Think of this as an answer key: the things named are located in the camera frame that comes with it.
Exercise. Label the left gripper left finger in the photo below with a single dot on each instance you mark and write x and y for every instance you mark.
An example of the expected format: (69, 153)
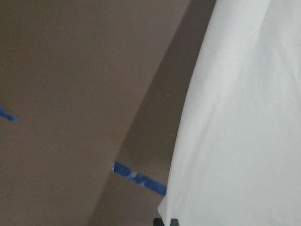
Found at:
(158, 222)

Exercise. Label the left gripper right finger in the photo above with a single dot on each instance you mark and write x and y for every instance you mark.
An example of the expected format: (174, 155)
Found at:
(174, 222)

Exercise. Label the cream long-sleeve cat shirt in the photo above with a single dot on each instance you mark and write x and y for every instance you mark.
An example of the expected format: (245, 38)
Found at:
(237, 156)

